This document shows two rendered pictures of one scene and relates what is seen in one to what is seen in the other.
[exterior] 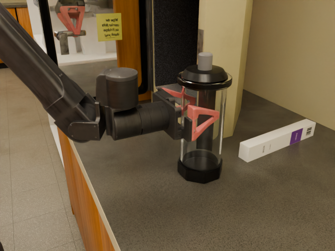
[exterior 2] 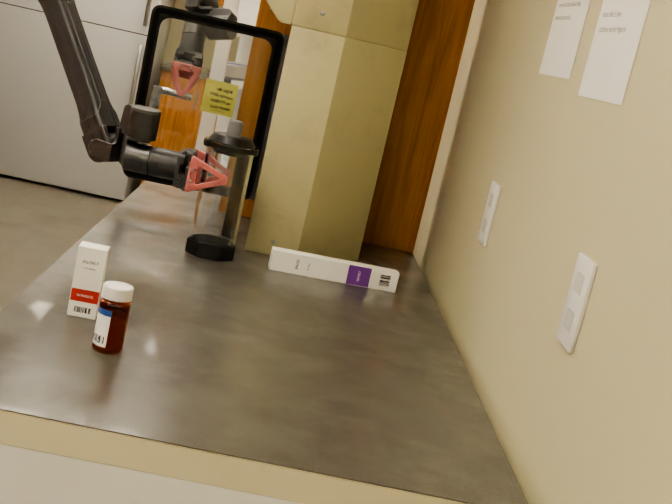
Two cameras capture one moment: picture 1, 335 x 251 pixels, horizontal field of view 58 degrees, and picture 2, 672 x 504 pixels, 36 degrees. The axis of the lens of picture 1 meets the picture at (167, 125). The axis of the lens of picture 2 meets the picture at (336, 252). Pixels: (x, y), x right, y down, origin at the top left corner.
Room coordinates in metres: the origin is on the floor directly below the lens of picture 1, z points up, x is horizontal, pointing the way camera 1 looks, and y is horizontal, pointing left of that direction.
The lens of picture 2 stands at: (-1.16, -1.05, 1.41)
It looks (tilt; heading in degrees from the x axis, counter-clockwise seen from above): 11 degrees down; 22
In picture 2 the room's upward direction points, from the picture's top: 13 degrees clockwise
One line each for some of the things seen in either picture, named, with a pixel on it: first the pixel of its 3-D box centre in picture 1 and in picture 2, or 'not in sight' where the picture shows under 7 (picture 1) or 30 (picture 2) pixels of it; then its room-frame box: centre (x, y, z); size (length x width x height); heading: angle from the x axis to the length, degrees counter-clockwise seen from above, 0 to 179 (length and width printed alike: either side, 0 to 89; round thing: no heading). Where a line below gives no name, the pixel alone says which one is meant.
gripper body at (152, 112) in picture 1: (154, 117); (169, 164); (0.54, 0.03, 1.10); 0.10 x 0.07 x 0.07; 26
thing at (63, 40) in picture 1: (63, 43); (155, 98); (0.83, 0.28, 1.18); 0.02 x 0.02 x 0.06; 33
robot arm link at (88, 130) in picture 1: (105, 101); (130, 133); (0.51, 0.11, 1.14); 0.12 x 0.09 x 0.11; 86
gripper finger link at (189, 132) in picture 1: (194, 116); (203, 174); (0.54, -0.05, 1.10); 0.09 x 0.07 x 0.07; 116
